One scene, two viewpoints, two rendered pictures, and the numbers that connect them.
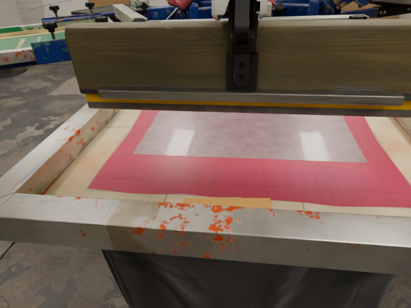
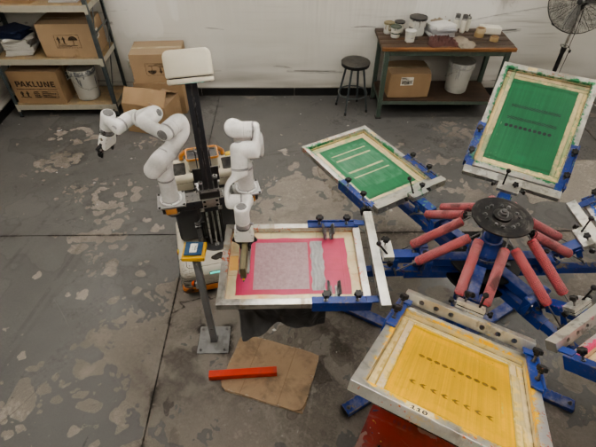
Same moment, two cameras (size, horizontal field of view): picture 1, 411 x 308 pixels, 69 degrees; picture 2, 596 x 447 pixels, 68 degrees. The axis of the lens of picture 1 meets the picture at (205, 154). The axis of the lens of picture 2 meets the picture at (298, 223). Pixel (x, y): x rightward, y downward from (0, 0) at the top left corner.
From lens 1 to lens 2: 232 cm
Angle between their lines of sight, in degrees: 60
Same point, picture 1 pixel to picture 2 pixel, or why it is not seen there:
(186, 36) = not seen: hidden behind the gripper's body
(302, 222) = (223, 269)
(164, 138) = (263, 247)
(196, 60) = not seen: hidden behind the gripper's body
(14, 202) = (229, 230)
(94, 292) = not seen: hidden behind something
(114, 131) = (268, 235)
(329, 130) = (270, 284)
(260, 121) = (276, 268)
